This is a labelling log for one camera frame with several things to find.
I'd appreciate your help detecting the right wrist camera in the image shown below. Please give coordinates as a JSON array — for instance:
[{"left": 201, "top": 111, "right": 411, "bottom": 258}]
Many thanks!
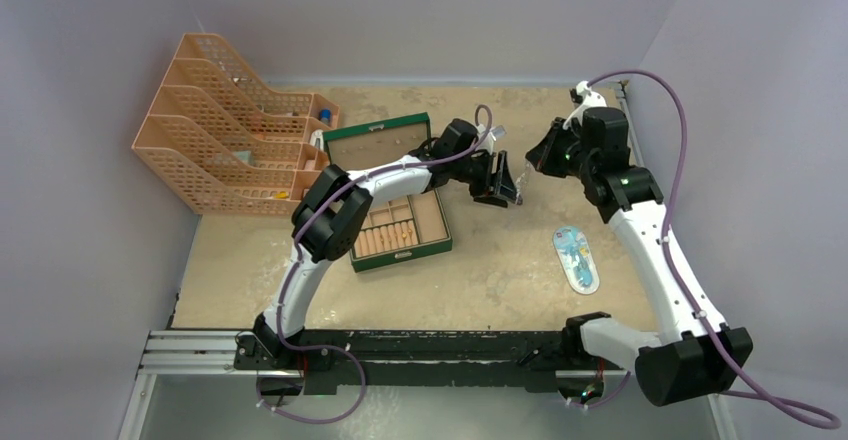
[{"left": 563, "top": 80, "right": 608, "bottom": 130}]

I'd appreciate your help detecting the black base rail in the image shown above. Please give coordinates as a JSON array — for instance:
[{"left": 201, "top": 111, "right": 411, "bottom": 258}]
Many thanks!
[{"left": 234, "top": 329, "right": 618, "bottom": 402}]

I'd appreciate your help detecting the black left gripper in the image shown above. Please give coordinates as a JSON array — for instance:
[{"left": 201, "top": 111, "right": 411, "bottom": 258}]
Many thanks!
[{"left": 450, "top": 151, "right": 520, "bottom": 208}]

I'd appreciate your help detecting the blue white oval dish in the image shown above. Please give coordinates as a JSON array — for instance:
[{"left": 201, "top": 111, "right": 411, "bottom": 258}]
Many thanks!
[{"left": 552, "top": 226, "right": 600, "bottom": 295}]

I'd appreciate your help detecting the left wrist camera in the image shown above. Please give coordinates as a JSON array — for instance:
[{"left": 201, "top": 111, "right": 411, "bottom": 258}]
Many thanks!
[{"left": 476, "top": 123, "right": 506, "bottom": 155}]

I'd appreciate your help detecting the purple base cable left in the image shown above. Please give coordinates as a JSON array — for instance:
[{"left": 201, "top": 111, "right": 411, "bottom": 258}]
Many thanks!
[{"left": 254, "top": 342, "right": 370, "bottom": 425}]

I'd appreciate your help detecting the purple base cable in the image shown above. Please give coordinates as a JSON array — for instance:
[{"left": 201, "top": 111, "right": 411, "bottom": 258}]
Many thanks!
[
  {"left": 559, "top": 367, "right": 634, "bottom": 412},
  {"left": 254, "top": 342, "right": 370, "bottom": 425}
]

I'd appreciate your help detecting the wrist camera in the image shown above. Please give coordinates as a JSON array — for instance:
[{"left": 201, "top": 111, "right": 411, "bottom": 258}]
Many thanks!
[
  {"left": 476, "top": 123, "right": 506, "bottom": 155},
  {"left": 563, "top": 80, "right": 608, "bottom": 130}
]

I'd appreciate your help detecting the orange mesh file organizer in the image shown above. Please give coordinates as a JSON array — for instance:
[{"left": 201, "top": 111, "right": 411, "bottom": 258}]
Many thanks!
[{"left": 132, "top": 33, "right": 341, "bottom": 216}]

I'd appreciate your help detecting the aluminium frame rail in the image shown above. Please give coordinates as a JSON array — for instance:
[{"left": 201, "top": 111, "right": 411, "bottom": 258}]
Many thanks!
[{"left": 609, "top": 80, "right": 738, "bottom": 440}]

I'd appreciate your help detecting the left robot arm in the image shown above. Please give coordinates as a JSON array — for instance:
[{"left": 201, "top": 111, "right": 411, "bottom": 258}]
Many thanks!
[{"left": 252, "top": 119, "right": 519, "bottom": 369}]

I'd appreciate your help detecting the green jewelry box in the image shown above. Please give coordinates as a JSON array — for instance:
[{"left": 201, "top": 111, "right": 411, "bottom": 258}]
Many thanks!
[{"left": 322, "top": 112, "right": 453, "bottom": 273}]

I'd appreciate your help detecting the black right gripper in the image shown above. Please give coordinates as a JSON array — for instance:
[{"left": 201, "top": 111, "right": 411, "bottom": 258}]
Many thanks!
[{"left": 527, "top": 119, "right": 597, "bottom": 182}]

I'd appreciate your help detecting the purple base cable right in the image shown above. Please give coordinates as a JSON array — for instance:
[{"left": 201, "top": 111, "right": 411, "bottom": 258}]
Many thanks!
[{"left": 559, "top": 367, "right": 634, "bottom": 412}]

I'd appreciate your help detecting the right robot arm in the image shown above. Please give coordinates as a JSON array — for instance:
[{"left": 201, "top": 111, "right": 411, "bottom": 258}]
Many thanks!
[{"left": 525, "top": 107, "right": 753, "bottom": 406}]

